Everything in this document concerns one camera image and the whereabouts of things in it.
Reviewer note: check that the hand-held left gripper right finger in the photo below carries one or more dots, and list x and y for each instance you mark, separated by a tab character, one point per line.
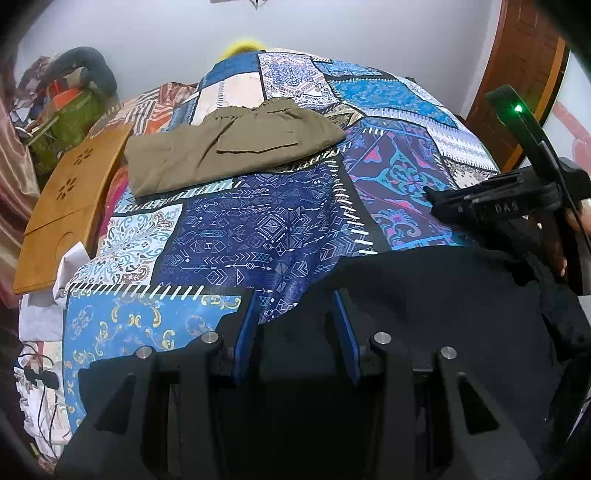
347	337

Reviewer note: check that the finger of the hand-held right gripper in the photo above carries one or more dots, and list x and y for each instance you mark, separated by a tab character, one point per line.
450	203

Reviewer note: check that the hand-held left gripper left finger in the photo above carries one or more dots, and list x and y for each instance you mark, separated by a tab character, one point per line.
242	334

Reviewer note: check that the black pants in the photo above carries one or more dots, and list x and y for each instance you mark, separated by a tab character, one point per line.
438	295

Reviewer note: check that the olive khaki pants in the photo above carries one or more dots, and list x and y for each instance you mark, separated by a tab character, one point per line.
184	157

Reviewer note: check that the person's right hand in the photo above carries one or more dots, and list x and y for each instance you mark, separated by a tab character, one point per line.
557	254

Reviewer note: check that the white pink patterned board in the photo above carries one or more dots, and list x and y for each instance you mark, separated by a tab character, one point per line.
565	120

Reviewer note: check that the blue patchwork bedspread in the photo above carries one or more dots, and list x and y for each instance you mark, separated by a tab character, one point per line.
258	230

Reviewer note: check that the brown wooden door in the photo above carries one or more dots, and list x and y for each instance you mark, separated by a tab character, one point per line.
517	60

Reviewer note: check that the white crumpled cloth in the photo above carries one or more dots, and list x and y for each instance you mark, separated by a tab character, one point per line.
41	318

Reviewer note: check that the wooden lap tray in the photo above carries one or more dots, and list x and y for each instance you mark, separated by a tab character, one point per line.
64	194

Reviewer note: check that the orange striped blanket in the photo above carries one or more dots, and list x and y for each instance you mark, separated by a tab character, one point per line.
152	104

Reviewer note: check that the yellow plush object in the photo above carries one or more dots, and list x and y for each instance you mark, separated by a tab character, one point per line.
242	47

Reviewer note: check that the striped maroon curtain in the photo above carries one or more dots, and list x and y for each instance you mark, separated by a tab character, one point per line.
14	203

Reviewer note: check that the grey neck pillow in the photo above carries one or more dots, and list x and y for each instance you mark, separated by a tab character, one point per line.
99	69

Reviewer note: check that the pile of assorted clutter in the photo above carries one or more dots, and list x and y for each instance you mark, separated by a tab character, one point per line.
34	92

